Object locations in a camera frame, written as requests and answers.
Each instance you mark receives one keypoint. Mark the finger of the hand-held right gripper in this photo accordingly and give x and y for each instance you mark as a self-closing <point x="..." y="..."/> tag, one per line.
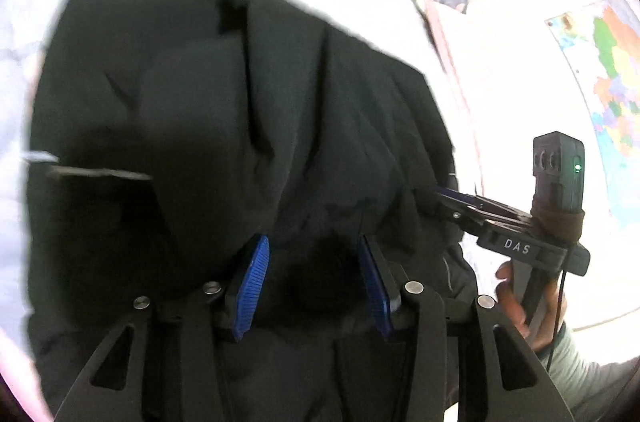
<point x="460" y="195"/>
<point x="475" y="218"/>

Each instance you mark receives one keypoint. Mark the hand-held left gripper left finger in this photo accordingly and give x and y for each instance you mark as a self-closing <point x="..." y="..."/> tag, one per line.
<point x="252" y="287"/>

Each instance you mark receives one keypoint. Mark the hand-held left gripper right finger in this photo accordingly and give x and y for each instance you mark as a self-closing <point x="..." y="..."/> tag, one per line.
<point x="375" y="287"/>

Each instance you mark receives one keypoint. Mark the black hooded jacket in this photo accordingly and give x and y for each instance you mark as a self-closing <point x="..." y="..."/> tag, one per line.
<point x="225" y="127"/>

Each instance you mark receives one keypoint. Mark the person's right forearm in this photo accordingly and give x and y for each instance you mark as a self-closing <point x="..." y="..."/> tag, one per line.
<point x="585" y="382"/>

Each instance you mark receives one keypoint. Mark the person's right hand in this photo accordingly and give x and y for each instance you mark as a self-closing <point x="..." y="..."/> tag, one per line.
<point x="510" y="297"/>

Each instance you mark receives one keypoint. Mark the pink pillow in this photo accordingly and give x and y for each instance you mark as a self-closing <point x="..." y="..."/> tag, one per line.
<point x="450" y="52"/>

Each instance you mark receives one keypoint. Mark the colourful wall map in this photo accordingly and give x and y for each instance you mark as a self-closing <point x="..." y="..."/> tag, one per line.
<point x="615" y="77"/>

